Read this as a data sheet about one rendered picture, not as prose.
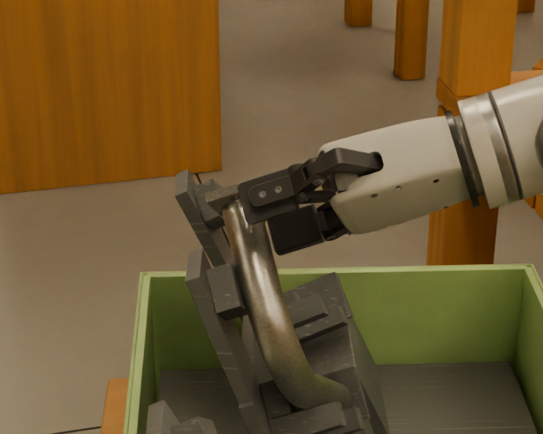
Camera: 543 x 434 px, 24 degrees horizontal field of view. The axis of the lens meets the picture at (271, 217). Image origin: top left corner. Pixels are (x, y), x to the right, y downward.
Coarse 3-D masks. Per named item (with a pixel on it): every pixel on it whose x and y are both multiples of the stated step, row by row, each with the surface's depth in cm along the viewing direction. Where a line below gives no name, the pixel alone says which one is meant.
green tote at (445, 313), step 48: (144, 288) 128; (288, 288) 132; (384, 288) 132; (432, 288) 132; (480, 288) 133; (528, 288) 130; (144, 336) 120; (192, 336) 134; (240, 336) 134; (384, 336) 135; (432, 336) 135; (480, 336) 136; (528, 336) 131; (144, 384) 117; (528, 384) 131; (144, 432) 116
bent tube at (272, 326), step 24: (216, 192) 95; (240, 216) 95; (240, 240) 95; (264, 240) 95; (240, 264) 94; (264, 264) 94; (240, 288) 95; (264, 288) 93; (264, 312) 93; (288, 312) 94; (264, 336) 93; (288, 336) 94; (264, 360) 95; (288, 360) 94; (288, 384) 95; (312, 384) 97; (336, 384) 108
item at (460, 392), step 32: (160, 384) 133; (192, 384) 133; (224, 384) 133; (384, 384) 133; (416, 384) 133; (448, 384) 133; (480, 384) 133; (512, 384) 133; (192, 416) 128; (224, 416) 128; (416, 416) 128; (448, 416) 128; (480, 416) 128; (512, 416) 128
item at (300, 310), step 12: (288, 300) 125; (300, 300) 115; (312, 300) 115; (300, 312) 115; (312, 312) 114; (324, 312) 114; (336, 312) 124; (300, 324) 115; (312, 324) 124; (324, 324) 124; (336, 324) 124; (348, 324) 126; (300, 336) 124; (312, 336) 125
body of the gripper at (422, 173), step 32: (384, 128) 91; (416, 128) 90; (448, 128) 90; (384, 160) 90; (416, 160) 89; (448, 160) 89; (352, 192) 90; (384, 192) 90; (416, 192) 91; (448, 192) 92; (352, 224) 95; (384, 224) 97
